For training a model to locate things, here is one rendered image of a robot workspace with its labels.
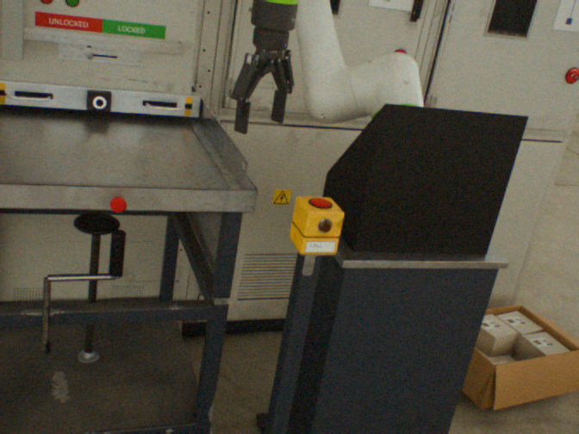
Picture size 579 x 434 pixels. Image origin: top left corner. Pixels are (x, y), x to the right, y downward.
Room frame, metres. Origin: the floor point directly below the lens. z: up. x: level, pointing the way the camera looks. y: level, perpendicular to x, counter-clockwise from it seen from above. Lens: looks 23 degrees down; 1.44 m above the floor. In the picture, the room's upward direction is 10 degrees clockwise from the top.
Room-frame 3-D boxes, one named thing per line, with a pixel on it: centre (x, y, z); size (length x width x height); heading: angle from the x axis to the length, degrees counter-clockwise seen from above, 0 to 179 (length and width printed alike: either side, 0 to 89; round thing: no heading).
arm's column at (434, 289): (1.65, -0.28, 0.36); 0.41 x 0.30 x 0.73; 111
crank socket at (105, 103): (1.81, 0.54, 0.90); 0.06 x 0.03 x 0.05; 113
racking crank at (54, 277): (1.34, 0.42, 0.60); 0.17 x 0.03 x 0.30; 113
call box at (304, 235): (1.36, -0.06, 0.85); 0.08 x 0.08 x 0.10; 23
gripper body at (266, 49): (1.51, 0.11, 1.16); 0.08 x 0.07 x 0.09; 150
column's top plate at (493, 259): (1.65, -0.28, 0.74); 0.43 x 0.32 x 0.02; 111
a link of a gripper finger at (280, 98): (1.58, 0.07, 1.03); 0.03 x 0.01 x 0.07; 60
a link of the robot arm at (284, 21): (1.51, 0.11, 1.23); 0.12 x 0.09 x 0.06; 60
